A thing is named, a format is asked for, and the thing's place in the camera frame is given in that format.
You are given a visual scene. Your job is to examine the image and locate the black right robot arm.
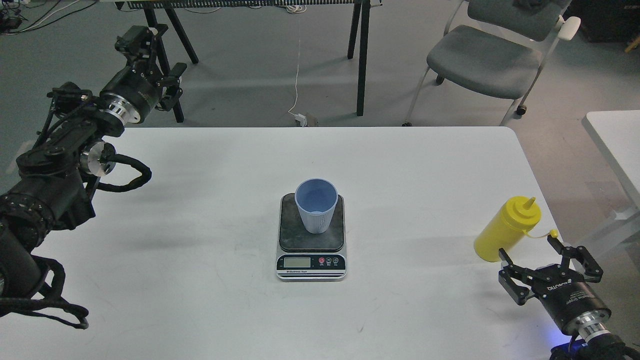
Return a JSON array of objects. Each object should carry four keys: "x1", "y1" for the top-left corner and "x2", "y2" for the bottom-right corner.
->
[{"x1": 498, "y1": 235, "x2": 639, "y2": 360}]

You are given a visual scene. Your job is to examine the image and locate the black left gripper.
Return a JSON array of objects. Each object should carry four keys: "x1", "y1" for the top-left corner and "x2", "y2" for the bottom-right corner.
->
[{"x1": 100, "y1": 25, "x2": 188, "y2": 125}]

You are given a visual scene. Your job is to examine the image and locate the white hanging cable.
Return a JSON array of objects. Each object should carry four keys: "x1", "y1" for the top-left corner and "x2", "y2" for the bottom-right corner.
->
[{"x1": 288, "y1": 5, "x2": 308, "y2": 117}]

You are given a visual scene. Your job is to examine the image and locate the yellow squeeze bottle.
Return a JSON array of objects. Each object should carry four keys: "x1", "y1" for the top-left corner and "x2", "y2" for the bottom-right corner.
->
[{"x1": 473, "y1": 195, "x2": 542, "y2": 263}]

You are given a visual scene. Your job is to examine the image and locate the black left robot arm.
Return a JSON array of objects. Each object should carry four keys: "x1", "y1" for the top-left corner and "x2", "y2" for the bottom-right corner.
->
[{"x1": 0, "y1": 23, "x2": 187, "y2": 330}]

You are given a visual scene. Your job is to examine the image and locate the cables on floor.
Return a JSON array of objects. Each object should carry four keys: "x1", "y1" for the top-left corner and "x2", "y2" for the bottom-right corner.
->
[{"x1": 0, "y1": 0, "x2": 96, "y2": 36}]

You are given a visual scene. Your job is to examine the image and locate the black trestle table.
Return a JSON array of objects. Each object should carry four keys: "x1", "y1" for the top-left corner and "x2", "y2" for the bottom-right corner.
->
[{"x1": 112, "y1": 0, "x2": 373, "y2": 117}]

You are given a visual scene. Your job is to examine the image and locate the white side table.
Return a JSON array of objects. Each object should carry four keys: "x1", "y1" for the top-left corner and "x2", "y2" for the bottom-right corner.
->
[{"x1": 579, "y1": 110, "x2": 640, "y2": 258}]

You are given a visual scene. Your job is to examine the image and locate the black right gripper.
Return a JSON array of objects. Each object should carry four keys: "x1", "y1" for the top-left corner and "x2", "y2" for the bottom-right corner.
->
[{"x1": 498, "y1": 234, "x2": 611, "y2": 336}]

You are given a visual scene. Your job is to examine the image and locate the white power adapter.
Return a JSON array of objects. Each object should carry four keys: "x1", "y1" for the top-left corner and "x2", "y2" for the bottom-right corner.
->
[{"x1": 293, "y1": 113, "x2": 319, "y2": 128}]

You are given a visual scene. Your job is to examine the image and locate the blue plastic cup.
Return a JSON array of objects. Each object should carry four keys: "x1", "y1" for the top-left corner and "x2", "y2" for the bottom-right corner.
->
[{"x1": 294, "y1": 178, "x2": 339, "y2": 234}]

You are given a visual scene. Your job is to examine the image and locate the grey office chair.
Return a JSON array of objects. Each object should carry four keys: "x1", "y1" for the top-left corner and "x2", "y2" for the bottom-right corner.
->
[{"x1": 425, "y1": 0, "x2": 581, "y2": 126}]

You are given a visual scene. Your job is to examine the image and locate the digital kitchen scale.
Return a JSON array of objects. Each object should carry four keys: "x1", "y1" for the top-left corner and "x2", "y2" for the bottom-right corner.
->
[{"x1": 275, "y1": 193, "x2": 348, "y2": 281}]

